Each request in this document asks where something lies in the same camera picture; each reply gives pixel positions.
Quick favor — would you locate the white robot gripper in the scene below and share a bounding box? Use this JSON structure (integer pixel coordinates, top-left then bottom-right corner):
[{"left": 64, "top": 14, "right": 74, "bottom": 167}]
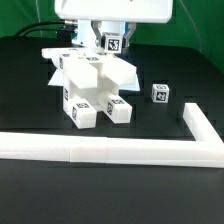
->
[{"left": 54, "top": 0, "right": 173, "bottom": 53}]

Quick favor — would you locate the white tagged cube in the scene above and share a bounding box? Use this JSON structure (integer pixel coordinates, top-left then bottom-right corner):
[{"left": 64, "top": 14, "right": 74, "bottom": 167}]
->
[
  {"left": 151, "top": 84, "right": 170, "bottom": 103},
  {"left": 101, "top": 33, "right": 123, "bottom": 54}
]

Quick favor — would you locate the white chair back frame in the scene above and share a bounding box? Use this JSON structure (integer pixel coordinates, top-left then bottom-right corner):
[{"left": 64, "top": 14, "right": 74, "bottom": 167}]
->
[{"left": 41, "top": 47, "right": 136, "bottom": 89}]

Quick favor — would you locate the white chair seat block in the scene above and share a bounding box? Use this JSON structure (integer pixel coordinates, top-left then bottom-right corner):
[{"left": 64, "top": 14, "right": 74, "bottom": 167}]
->
[{"left": 63, "top": 77, "right": 119, "bottom": 114}]

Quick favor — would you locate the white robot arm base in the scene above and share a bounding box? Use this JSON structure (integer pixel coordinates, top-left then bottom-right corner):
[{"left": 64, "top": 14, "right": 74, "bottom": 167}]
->
[{"left": 72, "top": 20, "right": 125, "bottom": 54}]

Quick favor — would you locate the black cable bundle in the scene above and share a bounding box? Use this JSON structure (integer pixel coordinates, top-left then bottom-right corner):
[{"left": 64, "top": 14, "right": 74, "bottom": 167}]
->
[{"left": 13, "top": 19, "right": 79, "bottom": 38}]

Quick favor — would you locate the white U-shaped fixture frame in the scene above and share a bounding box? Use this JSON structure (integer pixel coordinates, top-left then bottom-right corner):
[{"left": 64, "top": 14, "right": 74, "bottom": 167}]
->
[{"left": 0, "top": 103, "right": 224, "bottom": 168}]

